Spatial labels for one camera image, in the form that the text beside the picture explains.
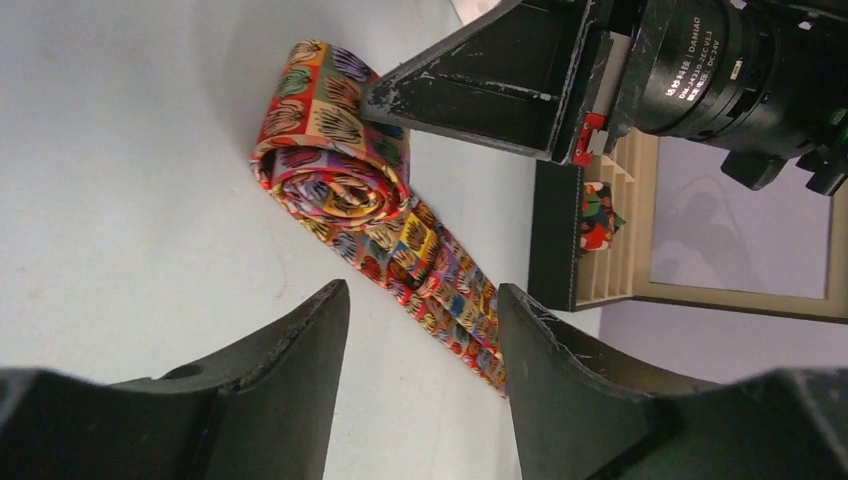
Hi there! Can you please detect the colourful patterned tie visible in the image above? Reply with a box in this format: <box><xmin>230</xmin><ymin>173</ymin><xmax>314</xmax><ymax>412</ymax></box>
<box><xmin>250</xmin><ymin>40</ymin><xmax>506</xmax><ymax>392</ymax></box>

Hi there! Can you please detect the rolled tie near compartment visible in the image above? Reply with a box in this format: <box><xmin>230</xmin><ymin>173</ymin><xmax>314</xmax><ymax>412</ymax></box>
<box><xmin>580</xmin><ymin>182</ymin><xmax>626</xmax><ymax>255</ymax></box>

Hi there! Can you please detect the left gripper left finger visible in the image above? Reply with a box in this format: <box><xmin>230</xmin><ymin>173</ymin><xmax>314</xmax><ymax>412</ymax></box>
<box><xmin>1</xmin><ymin>279</ymin><xmax>350</xmax><ymax>479</ymax></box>

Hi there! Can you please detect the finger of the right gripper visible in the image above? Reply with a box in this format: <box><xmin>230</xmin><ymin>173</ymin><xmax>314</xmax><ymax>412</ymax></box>
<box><xmin>361</xmin><ymin>1</ymin><xmax>613</xmax><ymax>166</ymax></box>

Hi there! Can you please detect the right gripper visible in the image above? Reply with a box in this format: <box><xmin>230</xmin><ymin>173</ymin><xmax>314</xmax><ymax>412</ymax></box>
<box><xmin>586</xmin><ymin>1</ymin><xmax>847</xmax><ymax>196</ymax></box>

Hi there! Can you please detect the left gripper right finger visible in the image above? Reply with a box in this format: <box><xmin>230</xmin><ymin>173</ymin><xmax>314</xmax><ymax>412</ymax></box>
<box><xmin>498</xmin><ymin>283</ymin><xmax>847</xmax><ymax>479</ymax></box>

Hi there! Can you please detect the black compartment tie box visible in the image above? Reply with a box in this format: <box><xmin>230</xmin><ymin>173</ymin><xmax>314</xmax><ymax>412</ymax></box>
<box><xmin>528</xmin><ymin>132</ymin><xmax>847</xmax><ymax>323</ymax></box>

